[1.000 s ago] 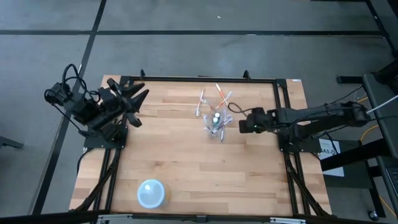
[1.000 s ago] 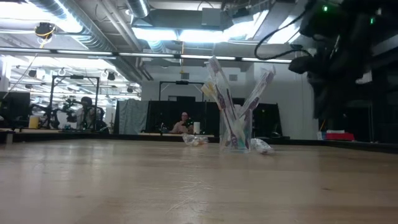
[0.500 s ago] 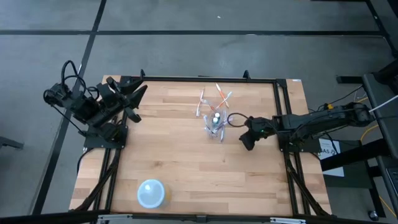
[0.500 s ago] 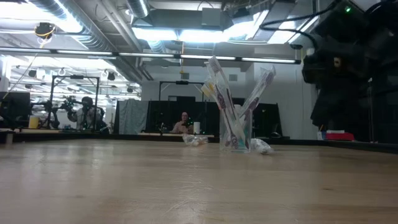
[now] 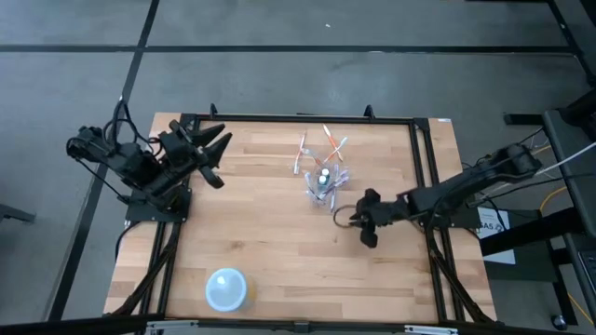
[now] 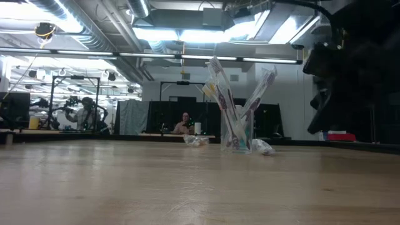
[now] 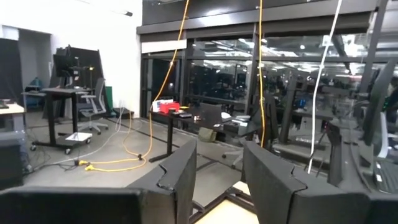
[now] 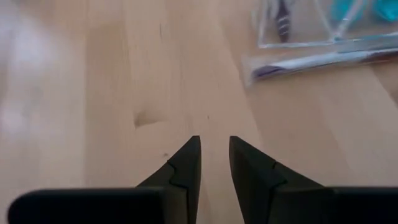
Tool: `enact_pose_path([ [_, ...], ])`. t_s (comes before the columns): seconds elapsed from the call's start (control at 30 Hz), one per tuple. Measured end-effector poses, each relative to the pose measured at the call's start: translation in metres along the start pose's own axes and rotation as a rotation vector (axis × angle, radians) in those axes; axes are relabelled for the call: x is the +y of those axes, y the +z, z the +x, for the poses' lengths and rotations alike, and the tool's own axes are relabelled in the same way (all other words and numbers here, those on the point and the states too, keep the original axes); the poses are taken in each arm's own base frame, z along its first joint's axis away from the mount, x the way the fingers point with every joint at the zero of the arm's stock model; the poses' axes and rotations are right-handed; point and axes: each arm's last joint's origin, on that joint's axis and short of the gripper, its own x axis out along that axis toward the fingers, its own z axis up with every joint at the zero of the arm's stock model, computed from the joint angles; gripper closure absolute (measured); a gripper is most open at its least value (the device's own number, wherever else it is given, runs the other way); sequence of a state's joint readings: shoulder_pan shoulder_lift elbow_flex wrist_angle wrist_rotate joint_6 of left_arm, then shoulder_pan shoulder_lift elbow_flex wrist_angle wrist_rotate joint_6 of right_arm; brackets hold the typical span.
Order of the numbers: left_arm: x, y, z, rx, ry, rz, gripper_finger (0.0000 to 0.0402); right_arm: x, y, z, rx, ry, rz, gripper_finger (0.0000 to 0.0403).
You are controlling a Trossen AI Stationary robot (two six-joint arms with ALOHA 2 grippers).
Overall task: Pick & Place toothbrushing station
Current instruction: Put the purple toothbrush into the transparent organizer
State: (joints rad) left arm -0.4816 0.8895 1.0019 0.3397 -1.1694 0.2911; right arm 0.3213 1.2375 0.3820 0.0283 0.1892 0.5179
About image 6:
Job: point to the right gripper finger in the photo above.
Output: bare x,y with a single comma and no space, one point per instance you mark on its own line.
326,103

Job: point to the purple white toothbrush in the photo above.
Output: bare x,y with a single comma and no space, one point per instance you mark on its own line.
254,104
222,100

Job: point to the clear plastic packet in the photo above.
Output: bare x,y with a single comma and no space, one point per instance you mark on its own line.
195,141
264,147

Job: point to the clear acrylic holder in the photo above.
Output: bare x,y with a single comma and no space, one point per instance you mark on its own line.
223,131

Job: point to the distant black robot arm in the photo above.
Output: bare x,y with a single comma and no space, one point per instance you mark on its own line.
73,101

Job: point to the white flat box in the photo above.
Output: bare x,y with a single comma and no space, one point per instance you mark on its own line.
337,131

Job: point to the red box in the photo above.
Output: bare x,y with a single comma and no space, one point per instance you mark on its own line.
342,136

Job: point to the white paper roll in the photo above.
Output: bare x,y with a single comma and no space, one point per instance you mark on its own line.
197,128

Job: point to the gray ceiling box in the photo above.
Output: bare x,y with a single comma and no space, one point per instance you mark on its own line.
212,17

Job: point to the person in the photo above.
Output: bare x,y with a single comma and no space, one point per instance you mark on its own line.
82,117
184,126

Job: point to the black partition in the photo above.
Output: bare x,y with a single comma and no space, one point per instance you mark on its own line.
162,117

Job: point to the gray cloth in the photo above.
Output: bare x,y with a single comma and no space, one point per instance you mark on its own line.
132,117

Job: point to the long linear ceiling light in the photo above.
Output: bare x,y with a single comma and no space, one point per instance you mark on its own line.
84,53

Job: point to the yellow cup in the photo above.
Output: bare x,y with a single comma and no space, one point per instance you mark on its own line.
34,123

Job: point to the black monitor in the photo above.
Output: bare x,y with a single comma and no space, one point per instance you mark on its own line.
17,107

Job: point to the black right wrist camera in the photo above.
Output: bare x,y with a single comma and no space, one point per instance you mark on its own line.
322,59

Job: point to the gray square wall vent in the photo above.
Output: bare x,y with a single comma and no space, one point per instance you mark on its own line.
185,76
234,77

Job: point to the thin black frame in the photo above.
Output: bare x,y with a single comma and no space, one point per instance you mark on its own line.
182,82

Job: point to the silver ventilation duct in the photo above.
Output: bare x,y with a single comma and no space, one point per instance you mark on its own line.
90,36

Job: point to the black metal frame rig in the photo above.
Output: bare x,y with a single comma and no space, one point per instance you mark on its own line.
75,77

